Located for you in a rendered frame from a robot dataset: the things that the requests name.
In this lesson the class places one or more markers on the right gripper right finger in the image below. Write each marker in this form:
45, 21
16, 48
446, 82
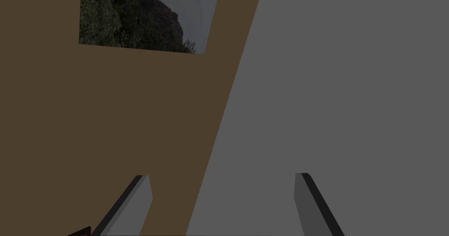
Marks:
314, 209

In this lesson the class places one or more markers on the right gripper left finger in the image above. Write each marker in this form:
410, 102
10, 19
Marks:
130, 208

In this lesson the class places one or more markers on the landscape picture on wall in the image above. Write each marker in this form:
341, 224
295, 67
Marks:
140, 16

